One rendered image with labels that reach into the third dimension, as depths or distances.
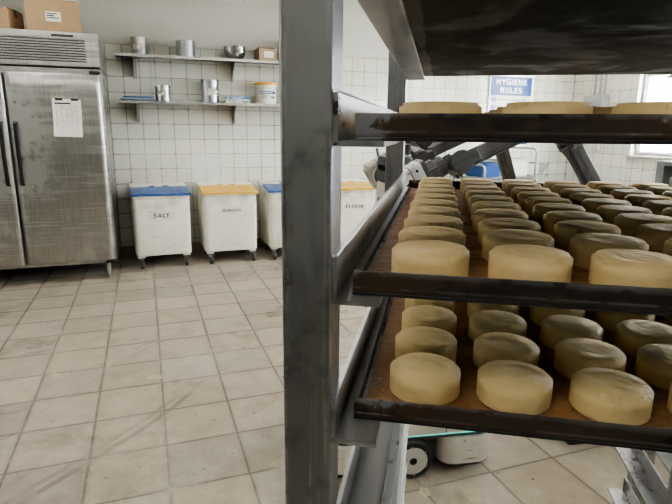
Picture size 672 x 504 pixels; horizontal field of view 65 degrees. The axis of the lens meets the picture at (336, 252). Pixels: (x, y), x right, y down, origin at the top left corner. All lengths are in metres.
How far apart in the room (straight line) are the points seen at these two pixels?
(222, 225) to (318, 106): 5.02
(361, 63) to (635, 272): 6.05
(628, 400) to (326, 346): 0.20
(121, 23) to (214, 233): 2.20
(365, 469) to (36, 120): 4.67
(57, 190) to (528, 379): 4.75
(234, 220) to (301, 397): 4.99
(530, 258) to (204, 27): 5.70
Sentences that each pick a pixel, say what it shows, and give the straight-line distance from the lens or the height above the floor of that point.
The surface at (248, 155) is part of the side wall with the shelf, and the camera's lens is 5.93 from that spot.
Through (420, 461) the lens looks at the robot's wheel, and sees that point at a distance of 2.21.
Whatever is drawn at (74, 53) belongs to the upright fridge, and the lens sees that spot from 5.04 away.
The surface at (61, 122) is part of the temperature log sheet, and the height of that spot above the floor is 1.35.
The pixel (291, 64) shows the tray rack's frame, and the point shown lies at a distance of 0.30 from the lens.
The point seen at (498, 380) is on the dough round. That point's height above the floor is 1.15.
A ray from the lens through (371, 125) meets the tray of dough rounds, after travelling 0.30.
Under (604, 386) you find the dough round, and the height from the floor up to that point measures 1.15.
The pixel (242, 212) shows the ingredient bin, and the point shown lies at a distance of 5.31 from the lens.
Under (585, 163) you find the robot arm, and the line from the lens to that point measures 2.02.
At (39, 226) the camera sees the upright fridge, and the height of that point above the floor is 0.50.
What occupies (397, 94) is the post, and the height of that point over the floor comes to 1.37.
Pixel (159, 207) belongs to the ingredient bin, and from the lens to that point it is 5.23.
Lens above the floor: 1.32
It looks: 13 degrees down
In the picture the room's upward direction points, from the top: 1 degrees clockwise
